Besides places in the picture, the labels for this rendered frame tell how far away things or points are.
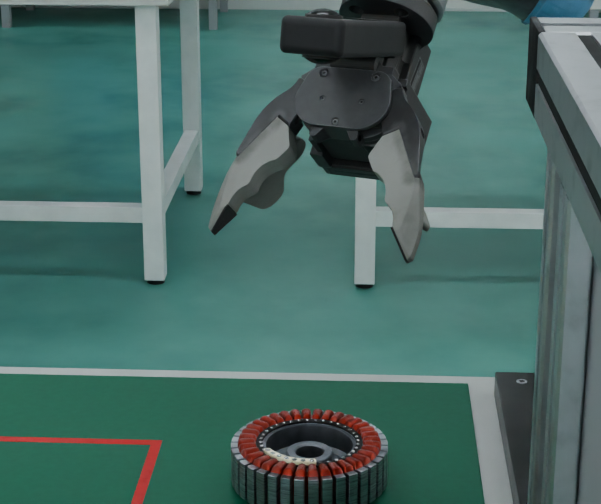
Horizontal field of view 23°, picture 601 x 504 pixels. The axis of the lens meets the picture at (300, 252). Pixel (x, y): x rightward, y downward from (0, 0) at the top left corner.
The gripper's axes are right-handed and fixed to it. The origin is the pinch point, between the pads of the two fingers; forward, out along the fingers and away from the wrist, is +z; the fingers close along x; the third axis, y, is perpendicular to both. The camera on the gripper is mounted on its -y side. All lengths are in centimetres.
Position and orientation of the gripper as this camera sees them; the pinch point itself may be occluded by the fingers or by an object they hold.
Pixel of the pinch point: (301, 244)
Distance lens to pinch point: 98.4
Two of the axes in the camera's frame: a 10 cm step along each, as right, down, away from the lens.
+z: -2.9, 9.0, -3.1
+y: 3.5, 4.1, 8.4
